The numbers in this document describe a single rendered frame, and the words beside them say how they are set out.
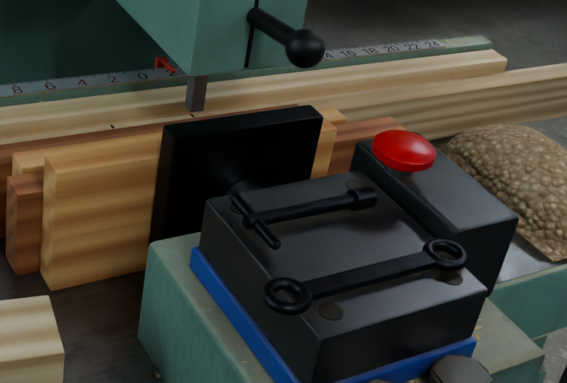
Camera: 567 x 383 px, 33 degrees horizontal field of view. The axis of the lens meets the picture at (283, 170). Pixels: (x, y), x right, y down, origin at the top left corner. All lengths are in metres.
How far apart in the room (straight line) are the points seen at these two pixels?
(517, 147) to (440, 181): 0.22
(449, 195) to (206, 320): 0.12
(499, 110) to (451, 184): 0.31
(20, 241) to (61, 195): 0.04
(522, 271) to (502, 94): 0.18
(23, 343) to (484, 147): 0.36
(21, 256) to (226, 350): 0.15
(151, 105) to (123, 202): 0.11
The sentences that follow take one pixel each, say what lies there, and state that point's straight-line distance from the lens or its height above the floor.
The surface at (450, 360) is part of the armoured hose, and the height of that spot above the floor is 0.97.
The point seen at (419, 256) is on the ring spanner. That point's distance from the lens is 0.40.
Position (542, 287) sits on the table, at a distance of 0.62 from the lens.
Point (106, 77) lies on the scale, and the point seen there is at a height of 0.96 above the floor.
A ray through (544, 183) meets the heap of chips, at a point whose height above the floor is 0.93.
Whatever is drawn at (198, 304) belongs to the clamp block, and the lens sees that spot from 0.42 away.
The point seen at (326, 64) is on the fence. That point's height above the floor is 0.95.
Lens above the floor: 1.23
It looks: 32 degrees down
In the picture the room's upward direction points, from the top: 11 degrees clockwise
